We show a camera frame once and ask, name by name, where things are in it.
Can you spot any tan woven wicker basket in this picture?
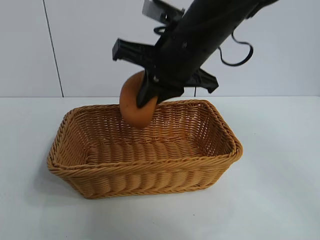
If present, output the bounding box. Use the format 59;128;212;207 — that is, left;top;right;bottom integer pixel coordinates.
46;99;243;200

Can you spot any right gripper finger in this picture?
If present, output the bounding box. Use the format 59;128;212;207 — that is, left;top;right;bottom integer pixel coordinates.
135;71;185;109

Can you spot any thin black cable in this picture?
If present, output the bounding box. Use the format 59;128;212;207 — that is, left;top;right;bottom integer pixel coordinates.
217;32;254;68

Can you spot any brown bread bun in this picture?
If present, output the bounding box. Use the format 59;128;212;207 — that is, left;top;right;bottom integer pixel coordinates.
119;70;159;130

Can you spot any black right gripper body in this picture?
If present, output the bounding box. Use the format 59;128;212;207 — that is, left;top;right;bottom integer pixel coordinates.
111;0;263;95

